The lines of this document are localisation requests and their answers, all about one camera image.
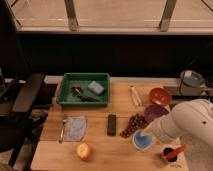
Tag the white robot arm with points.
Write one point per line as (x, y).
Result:
(194, 117)

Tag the light blue sponge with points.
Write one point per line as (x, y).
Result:
(96, 88)

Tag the green plastic tray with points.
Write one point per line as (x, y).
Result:
(66, 99)

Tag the pale yellow banana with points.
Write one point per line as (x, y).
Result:
(135, 96)

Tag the dark tool in tray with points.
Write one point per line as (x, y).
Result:
(77, 91)

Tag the black remote control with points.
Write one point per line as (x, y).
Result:
(111, 126)

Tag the bunch of dark grapes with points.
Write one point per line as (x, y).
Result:
(135, 122)

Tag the blue folded cloth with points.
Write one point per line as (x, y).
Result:
(76, 128)

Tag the purple bowl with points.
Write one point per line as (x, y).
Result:
(154, 111)

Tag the orange bowl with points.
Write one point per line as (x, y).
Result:
(160, 96)

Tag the white cup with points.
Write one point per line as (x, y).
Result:
(134, 144)

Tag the orange fruit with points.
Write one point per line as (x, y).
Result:
(84, 151)

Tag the metal spoon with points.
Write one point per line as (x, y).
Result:
(62, 130)

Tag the black office chair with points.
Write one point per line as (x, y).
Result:
(18, 126)

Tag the metal bowl on stand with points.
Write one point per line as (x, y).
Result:
(191, 78)

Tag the dark small cup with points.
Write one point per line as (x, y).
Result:
(165, 158)

